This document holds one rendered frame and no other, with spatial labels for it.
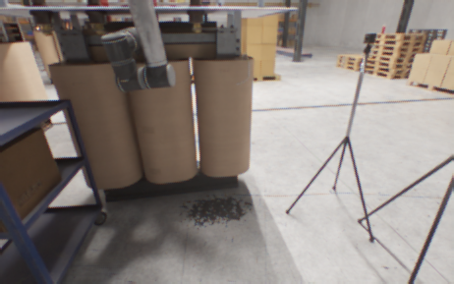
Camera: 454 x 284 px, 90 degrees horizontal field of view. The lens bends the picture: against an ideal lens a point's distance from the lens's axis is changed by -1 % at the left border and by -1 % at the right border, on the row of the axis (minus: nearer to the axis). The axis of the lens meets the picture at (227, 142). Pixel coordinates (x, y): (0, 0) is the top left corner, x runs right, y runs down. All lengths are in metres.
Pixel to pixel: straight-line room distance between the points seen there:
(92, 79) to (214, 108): 0.76
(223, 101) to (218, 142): 0.30
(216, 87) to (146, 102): 0.46
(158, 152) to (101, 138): 0.38
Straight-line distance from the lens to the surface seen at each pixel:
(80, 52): 1.66
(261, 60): 6.44
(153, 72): 1.17
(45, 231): 1.92
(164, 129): 1.64
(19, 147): 1.35
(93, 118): 1.70
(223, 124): 1.64
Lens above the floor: 1.25
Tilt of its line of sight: 26 degrees down
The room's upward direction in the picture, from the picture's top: 1 degrees counter-clockwise
